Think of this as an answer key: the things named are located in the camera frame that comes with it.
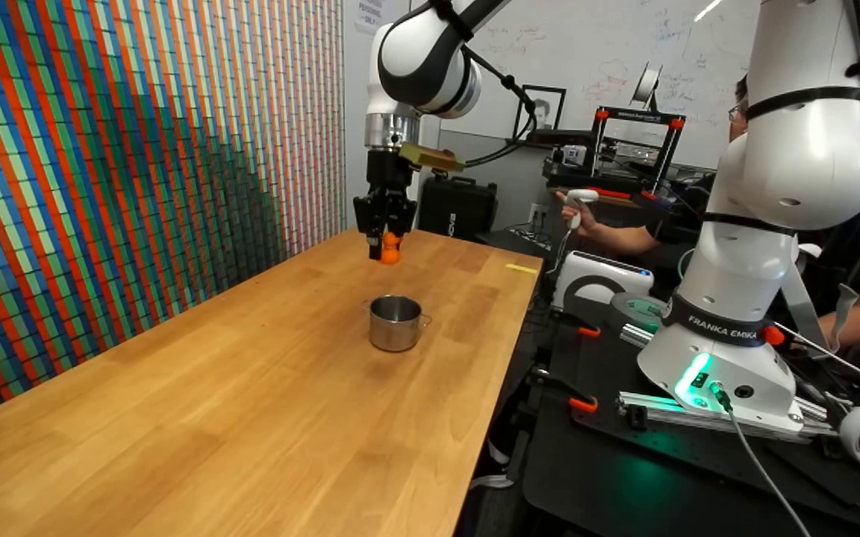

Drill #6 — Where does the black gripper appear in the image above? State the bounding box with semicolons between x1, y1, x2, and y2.
352;149;416;263

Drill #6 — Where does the orange rubber duck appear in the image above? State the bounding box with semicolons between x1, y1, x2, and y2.
379;233;401;264

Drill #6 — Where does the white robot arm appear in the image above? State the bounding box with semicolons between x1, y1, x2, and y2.
357;0;860;437

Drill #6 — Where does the small steel pot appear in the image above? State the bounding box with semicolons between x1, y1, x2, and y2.
368;294;422;351

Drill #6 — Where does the black equipment case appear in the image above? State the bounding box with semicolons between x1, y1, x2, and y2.
419;175;495;239

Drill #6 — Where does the framed portrait picture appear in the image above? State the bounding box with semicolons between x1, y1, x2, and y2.
513;82;567;137

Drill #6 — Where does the white box device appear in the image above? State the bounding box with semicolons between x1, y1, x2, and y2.
551;251;655;310

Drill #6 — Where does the black and orange 3D printer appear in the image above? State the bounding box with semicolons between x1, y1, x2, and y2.
542;103;709;193

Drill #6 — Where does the person in black shirt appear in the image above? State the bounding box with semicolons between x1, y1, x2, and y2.
560;72;860;351

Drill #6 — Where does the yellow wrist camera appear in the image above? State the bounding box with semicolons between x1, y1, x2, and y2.
401;142;463;173

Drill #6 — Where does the orange handled clamp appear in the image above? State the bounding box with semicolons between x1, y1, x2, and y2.
528;367;600;413

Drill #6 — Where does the white cable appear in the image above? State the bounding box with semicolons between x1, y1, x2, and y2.
712;387;815;537

